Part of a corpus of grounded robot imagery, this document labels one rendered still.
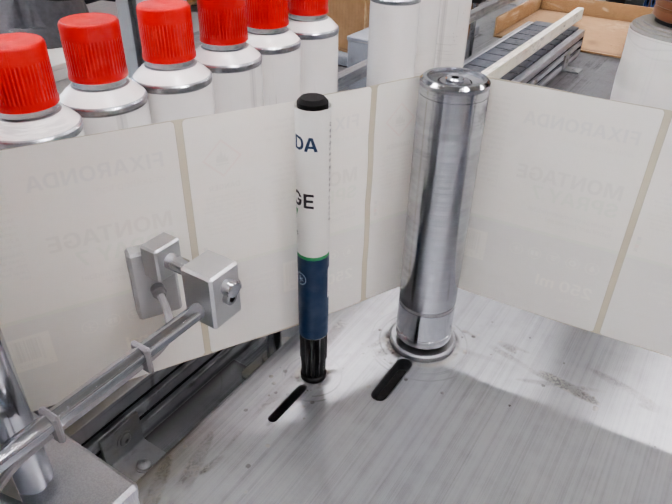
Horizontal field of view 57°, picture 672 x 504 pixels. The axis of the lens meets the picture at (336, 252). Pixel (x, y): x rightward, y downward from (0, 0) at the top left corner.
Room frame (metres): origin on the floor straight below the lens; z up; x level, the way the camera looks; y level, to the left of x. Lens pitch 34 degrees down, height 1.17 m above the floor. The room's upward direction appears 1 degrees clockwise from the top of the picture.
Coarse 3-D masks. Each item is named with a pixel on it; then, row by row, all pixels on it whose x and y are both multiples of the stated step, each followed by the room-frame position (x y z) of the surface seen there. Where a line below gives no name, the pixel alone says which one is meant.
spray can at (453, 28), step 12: (444, 0) 0.78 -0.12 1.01; (456, 0) 0.77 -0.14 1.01; (468, 0) 0.78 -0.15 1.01; (444, 12) 0.78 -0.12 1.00; (456, 12) 0.77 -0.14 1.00; (468, 12) 0.78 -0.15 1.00; (444, 24) 0.77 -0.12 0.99; (456, 24) 0.77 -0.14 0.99; (468, 24) 0.79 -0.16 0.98; (444, 36) 0.77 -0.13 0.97; (456, 36) 0.77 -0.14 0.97; (444, 48) 0.77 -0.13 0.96; (456, 48) 0.78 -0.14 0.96; (444, 60) 0.77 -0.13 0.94; (456, 60) 0.78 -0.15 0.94
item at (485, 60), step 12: (540, 24) 1.23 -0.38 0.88; (516, 36) 1.14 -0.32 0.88; (528, 36) 1.15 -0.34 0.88; (564, 36) 1.15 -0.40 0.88; (492, 48) 1.06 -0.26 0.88; (504, 48) 1.06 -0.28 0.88; (552, 48) 1.08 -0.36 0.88; (480, 60) 0.99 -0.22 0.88; (492, 60) 1.00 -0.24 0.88; (528, 60) 1.00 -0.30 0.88; (516, 72) 0.94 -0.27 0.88; (48, 408) 0.26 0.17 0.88
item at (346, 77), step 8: (496, 0) 1.04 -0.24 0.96; (504, 0) 1.06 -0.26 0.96; (512, 0) 1.09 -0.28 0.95; (480, 8) 0.98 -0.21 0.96; (488, 8) 1.00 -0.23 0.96; (496, 8) 1.03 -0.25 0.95; (472, 16) 0.95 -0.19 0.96; (480, 16) 0.97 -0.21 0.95; (360, 64) 0.69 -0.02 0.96; (344, 72) 0.66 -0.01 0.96; (352, 72) 0.67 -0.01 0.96; (360, 72) 0.68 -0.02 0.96; (344, 80) 0.65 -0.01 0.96; (352, 80) 0.67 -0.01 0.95
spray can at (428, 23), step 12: (432, 0) 0.70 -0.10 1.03; (420, 12) 0.70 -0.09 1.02; (432, 12) 0.70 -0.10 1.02; (420, 24) 0.70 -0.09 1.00; (432, 24) 0.70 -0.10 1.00; (420, 36) 0.70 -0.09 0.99; (432, 36) 0.71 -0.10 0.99; (420, 48) 0.70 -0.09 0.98; (432, 48) 0.71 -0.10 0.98; (420, 60) 0.70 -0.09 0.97; (432, 60) 0.71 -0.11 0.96; (420, 72) 0.70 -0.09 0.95
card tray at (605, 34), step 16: (528, 0) 1.50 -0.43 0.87; (544, 0) 1.57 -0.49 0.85; (560, 0) 1.55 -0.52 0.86; (576, 0) 1.54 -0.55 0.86; (592, 0) 1.52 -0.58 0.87; (512, 16) 1.41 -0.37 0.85; (528, 16) 1.50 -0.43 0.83; (544, 16) 1.50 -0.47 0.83; (560, 16) 1.51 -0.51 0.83; (592, 16) 1.51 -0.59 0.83; (608, 16) 1.49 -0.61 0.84; (624, 16) 1.48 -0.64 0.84; (640, 16) 1.46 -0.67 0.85; (496, 32) 1.33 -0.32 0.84; (592, 32) 1.37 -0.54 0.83; (608, 32) 1.37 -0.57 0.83; (624, 32) 1.37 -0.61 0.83; (592, 48) 1.25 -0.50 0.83; (608, 48) 1.25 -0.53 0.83
